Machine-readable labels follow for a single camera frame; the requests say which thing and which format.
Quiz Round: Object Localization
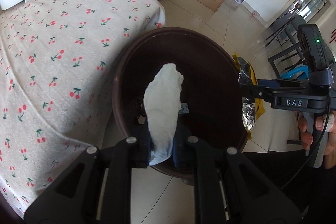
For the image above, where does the yellow snack wrapper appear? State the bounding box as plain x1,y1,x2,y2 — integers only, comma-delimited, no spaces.
232,53,265,140

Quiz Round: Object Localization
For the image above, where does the right human hand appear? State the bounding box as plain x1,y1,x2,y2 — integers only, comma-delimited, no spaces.
297,112,336,170

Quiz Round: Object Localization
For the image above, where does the red hanging wall ornament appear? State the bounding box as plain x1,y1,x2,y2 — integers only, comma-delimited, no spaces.
329,29,336,44

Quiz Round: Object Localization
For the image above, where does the black metal chair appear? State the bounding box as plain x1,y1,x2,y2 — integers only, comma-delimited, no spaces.
264,14,306,79

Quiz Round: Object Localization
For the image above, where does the brown fuzzy slipper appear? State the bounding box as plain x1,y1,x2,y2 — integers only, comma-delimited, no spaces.
182,178,194,186

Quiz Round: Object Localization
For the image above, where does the white tissue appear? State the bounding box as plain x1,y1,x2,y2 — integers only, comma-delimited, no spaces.
143,63,183,166

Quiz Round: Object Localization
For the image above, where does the brown plastic trash bin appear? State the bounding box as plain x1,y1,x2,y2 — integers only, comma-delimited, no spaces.
112,27,247,178

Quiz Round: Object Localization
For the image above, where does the blue plastic stool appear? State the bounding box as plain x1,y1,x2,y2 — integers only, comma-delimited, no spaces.
280,65,309,80

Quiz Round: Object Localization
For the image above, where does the cherry print tablecloth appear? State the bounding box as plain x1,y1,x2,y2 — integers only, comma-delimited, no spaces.
1,0,165,217

